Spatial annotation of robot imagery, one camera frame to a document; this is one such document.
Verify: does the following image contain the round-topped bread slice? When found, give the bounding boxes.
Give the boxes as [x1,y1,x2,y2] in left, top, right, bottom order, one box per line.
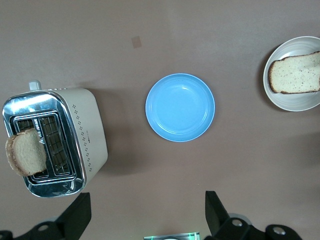
[5,127,48,177]

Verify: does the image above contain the small brown square patch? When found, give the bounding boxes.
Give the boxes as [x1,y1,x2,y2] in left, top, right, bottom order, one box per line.
[131,36,143,49]

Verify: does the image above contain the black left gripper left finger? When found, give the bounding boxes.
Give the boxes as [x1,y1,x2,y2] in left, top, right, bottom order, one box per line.
[0,191,91,240]

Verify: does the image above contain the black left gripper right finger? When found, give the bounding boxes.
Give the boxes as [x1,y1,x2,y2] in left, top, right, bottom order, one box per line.
[204,190,305,240]

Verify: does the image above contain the square white bread slice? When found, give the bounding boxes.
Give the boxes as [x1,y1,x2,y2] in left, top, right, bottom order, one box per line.
[268,51,320,95]

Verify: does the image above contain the blue plate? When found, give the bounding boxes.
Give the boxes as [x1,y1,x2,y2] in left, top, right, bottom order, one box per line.
[145,72,216,143]

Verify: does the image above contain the beige chrome toaster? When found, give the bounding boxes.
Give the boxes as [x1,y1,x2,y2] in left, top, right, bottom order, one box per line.
[1,79,109,199]

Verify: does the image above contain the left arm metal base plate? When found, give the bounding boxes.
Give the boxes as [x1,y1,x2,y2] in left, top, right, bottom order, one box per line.
[143,231,201,240]

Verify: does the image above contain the beige plate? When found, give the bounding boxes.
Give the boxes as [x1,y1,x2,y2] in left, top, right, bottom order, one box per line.
[262,36,320,113]

